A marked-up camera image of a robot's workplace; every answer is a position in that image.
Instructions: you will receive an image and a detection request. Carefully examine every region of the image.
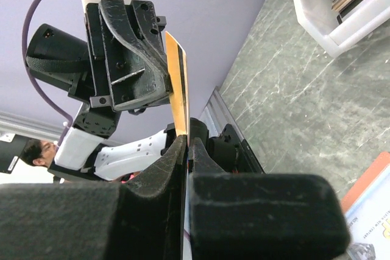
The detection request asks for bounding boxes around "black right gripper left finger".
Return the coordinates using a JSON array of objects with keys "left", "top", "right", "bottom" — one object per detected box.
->
[{"left": 1, "top": 135, "right": 187, "bottom": 259}]

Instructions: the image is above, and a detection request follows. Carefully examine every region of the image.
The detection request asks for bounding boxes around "white crest credit card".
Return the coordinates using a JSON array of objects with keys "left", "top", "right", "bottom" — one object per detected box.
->
[{"left": 346, "top": 167, "right": 389, "bottom": 260}]

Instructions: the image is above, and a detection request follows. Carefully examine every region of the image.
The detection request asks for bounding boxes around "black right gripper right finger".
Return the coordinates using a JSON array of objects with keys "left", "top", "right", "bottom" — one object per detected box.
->
[{"left": 188, "top": 138, "right": 350, "bottom": 259}]

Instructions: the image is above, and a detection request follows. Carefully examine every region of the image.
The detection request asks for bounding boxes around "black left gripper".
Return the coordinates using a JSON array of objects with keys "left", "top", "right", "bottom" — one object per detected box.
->
[{"left": 26, "top": 0, "right": 171, "bottom": 112}]

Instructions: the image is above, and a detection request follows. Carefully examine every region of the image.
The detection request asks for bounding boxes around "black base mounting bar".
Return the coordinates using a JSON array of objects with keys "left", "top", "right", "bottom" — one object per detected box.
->
[{"left": 207, "top": 124, "right": 265, "bottom": 174}]

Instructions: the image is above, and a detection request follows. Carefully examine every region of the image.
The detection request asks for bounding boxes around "gold black-stripe credit card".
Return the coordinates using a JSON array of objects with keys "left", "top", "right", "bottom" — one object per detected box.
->
[{"left": 165, "top": 31, "right": 190, "bottom": 145}]

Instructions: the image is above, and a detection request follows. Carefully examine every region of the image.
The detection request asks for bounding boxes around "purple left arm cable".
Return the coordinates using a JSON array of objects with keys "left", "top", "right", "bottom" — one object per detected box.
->
[{"left": 21, "top": 0, "right": 77, "bottom": 148}]

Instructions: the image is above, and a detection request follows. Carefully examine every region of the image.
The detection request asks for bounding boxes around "pink blue card holder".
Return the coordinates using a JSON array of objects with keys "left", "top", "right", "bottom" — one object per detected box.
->
[{"left": 341, "top": 152, "right": 389, "bottom": 214}]

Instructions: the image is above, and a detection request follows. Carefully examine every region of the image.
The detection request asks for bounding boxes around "person in background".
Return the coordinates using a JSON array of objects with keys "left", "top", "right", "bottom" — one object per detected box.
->
[{"left": 20, "top": 139, "right": 57, "bottom": 169}]

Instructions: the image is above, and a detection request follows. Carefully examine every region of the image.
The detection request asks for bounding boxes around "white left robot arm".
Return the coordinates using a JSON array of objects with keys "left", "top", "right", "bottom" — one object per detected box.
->
[{"left": 25, "top": 0, "right": 242, "bottom": 181}]

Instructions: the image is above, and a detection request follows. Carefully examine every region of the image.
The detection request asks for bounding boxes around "white card tray box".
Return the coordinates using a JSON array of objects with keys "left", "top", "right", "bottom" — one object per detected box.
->
[{"left": 293, "top": 0, "right": 389, "bottom": 57}]

